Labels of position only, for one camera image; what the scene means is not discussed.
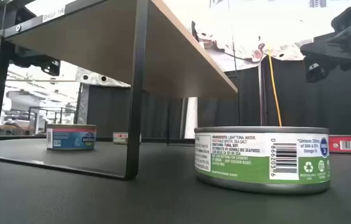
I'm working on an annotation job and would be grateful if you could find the thin black rod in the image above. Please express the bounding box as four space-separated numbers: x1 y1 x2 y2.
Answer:
227 0 239 75

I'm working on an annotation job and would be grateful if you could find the black curtain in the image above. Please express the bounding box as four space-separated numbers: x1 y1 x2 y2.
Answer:
87 83 185 140
197 65 262 129
264 21 351 143

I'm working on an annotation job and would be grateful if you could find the black table frame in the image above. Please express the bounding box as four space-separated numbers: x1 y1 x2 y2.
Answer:
0 133 351 149

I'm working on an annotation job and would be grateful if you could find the grommeted tarp sheet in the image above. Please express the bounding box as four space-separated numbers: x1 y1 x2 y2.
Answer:
199 29 316 73
75 67 132 125

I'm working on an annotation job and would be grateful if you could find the curtain stand pole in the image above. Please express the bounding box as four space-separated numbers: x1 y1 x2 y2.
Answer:
257 60 266 128

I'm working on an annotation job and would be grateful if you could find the brown wooden workbench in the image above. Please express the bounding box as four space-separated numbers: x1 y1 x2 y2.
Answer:
0 123 46 136

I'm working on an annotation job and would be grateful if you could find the blue-label tuna can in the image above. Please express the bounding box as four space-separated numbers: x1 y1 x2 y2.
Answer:
45 123 98 151

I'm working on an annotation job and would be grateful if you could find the green-label tuna can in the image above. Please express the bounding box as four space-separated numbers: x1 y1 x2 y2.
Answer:
112 131 143 145
194 126 331 195

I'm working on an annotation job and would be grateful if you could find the black clamp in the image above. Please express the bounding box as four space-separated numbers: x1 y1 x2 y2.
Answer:
190 20 200 43

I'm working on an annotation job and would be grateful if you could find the yellow cable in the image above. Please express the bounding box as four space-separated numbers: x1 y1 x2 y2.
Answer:
266 43 283 128

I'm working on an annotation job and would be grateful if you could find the wooden shelf riser black frame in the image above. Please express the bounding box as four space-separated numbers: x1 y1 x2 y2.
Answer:
0 0 241 181

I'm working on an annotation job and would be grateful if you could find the red-label fish can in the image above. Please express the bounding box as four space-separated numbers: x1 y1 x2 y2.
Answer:
329 134 351 154

